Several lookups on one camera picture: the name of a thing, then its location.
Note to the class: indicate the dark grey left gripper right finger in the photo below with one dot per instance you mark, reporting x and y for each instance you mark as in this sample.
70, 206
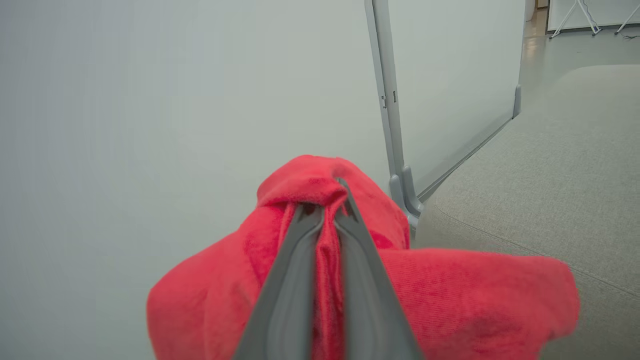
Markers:
370, 310

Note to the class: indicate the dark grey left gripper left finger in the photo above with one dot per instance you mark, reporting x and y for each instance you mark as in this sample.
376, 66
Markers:
285, 310

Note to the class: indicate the red and white garment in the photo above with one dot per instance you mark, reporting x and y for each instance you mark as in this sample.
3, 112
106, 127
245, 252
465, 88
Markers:
465, 305

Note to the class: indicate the white tripod stand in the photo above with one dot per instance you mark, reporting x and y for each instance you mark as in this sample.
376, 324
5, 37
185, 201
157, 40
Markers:
628, 21
581, 11

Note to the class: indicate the grey partition bottom rail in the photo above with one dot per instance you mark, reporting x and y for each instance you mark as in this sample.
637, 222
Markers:
465, 159

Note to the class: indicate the grey partition corner post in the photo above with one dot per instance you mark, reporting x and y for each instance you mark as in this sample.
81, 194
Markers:
392, 100

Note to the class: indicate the grey partition foot bracket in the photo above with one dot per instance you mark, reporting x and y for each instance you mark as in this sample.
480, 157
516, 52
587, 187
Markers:
517, 102

